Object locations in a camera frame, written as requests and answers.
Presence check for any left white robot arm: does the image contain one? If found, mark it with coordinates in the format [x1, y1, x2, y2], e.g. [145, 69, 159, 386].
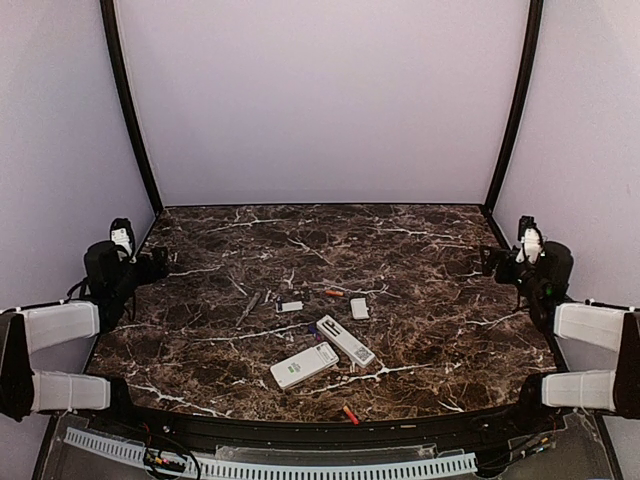
[1, 240, 169, 436]

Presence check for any clear handle screwdriver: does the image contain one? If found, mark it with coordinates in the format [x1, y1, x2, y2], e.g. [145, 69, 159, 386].
[236, 291, 262, 327]

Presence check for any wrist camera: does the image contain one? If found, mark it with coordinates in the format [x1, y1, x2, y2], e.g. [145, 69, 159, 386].
[109, 218, 136, 262]
[516, 215, 544, 265]

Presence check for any black frame post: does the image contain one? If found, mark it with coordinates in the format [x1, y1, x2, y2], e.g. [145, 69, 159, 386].
[99, 0, 164, 216]
[484, 0, 544, 216]

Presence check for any small remote battery cover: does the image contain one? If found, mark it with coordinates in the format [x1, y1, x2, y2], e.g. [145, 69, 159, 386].
[350, 298, 370, 320]

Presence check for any right black frame post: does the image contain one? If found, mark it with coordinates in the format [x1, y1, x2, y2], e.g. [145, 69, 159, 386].
[484, 0, 544, 216]

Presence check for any small white remote control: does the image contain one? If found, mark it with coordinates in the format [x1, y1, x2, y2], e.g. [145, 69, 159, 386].
[270, 342, 339, 390]

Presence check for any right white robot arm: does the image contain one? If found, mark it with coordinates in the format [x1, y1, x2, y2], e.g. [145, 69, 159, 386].
[480, 241, 639, 434]

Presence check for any left black frame post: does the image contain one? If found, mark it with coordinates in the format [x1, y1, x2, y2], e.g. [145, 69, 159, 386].
[99, 0, 164, 216]

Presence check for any black front table rail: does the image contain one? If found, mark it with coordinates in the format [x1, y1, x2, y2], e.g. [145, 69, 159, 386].
[80, 405, 566, 451]

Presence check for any white slotted cable duct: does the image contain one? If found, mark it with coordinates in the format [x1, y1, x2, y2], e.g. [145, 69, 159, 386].
[64, 427, 477, 480]

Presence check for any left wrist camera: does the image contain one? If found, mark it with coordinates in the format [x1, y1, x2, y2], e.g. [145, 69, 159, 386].
[109, 218, 136, 262]

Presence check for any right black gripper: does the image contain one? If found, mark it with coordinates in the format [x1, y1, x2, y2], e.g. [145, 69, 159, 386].
[480, 244, 546, 301]

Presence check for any long white remote control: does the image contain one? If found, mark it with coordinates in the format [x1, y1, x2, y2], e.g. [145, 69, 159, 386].
[316, 315, 375, 368]

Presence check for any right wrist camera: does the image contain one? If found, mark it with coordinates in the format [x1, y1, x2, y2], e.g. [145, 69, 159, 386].
[516, 215, 544, 265]

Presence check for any red battery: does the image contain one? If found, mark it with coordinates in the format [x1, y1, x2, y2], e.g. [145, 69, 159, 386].
[343, 406, 360, 425]

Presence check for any white battery cover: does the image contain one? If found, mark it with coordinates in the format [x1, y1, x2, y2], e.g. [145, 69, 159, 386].
[276, 301, 304, 314]

